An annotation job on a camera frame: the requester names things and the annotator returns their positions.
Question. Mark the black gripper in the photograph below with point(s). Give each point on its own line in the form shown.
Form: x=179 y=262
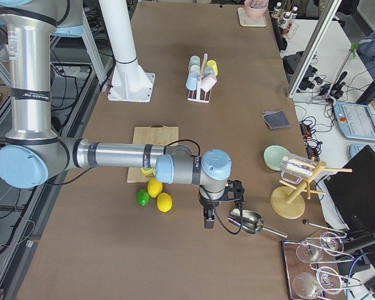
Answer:
x=205 y=202

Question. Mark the pink cup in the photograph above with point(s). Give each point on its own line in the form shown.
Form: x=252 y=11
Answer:
x=208 y=82

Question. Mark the mint green cup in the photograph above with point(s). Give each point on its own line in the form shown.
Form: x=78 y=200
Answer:
x=194 y=61

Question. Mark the light blue cup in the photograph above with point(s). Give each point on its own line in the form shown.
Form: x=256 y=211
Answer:
x=192 y=81

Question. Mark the grey cup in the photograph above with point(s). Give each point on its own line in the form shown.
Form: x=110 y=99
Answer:
x=208 y=70

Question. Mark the cream white cup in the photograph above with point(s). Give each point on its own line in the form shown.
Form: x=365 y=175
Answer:
x=195 y=69

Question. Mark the yellow cup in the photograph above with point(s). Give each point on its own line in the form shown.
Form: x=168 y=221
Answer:
x=213 y=64

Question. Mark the metal scoop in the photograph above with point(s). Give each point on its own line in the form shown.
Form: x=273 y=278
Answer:
x=253 y=223

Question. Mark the yellow lemon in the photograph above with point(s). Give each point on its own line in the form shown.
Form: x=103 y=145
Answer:
x=164 y=202
x=154 y=187

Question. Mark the wooden mug tree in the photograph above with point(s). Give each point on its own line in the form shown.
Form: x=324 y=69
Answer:
x=287 y=200

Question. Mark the green bowl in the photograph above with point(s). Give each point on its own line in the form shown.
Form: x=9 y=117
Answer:
x=273 y=156

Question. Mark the glass pitcher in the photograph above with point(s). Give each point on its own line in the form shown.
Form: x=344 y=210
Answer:
x=295 y=168

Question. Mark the green lime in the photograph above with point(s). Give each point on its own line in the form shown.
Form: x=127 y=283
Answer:
x=143 y=197

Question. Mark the lemon slice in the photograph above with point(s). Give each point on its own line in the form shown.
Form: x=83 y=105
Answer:
x=147 y=171

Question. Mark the bamboo cutting board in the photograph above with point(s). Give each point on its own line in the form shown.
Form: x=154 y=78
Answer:
x=157 y=135

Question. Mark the grey cloth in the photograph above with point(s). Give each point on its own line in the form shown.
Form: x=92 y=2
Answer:
x=276 y=119

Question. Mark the wine glass rack tray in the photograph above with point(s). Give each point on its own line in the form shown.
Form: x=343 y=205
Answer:
x=311 y=267

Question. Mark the black monitor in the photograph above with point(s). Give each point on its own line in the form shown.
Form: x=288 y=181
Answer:
x=353 y=193

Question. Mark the teach pendant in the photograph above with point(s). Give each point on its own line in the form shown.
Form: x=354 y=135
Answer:
x=355 y=121

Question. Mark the beige tray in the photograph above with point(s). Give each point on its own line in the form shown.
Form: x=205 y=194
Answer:
x=253 y=22

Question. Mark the black thermos bottle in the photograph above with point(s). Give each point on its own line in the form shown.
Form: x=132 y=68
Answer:
x=368 y=95

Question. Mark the pink bowl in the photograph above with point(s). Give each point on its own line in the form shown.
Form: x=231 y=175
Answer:
x=255 y=8

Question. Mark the white wire cup holder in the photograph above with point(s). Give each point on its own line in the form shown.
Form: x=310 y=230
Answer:
x=200 y=80

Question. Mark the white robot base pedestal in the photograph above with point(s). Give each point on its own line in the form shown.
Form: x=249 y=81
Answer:
x=130 y=82

